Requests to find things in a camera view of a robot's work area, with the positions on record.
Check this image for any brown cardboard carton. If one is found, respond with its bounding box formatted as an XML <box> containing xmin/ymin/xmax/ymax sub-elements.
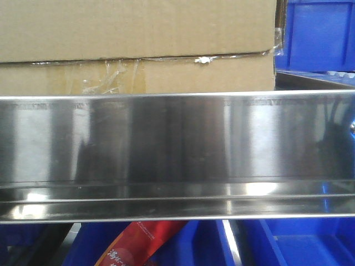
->
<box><xmin>1</xmin><ymin>1</ymin><xmax>287</xmax><ymax>95</ymax></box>

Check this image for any blue plastic bin lower middle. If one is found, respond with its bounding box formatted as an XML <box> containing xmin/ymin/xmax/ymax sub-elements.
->
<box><xmin>62</xmin><ymin>220</ymin><xmax>235</xmax><ymax>265</ymax></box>

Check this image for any blue plastic bin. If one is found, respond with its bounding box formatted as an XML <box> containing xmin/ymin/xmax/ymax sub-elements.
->
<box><xmin>275</xmin><ymin>1</ymin><xmax>354</xmax><ymax>72</ymax></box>
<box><xmin>62</xmin><ymin>220</ymin><xmax>235</xmax><ymax>265</ymax></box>
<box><xmin>243</xmin><ymin>218</ymin><xmax>354</xmax><ymax>265</ymax></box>

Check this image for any red snack package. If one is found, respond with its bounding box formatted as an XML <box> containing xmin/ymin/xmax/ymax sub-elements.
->
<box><xmin>95</xmin><ymin>221</ymin><xmax>187</xmax><ymax>265</ymax></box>

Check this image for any blue plastic bin lower right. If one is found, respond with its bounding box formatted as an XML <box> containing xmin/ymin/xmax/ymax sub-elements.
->
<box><xmin>243</xmin><ymin>218</ymin><xmax>354</xmax><ymax>265</ymax></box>

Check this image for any blue plastic bin upper right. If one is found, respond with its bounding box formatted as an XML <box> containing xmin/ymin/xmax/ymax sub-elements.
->
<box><xmin>275</xmin><ymin>1</ymin><xmax>354</xmax><ymax>72</ymax></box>

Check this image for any stainless steel shelf rail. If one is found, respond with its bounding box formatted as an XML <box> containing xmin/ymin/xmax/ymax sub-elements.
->
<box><xmin>1</xmin><ymin>90</ymin><xmax>354</xmax><ymax>223</ymax></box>

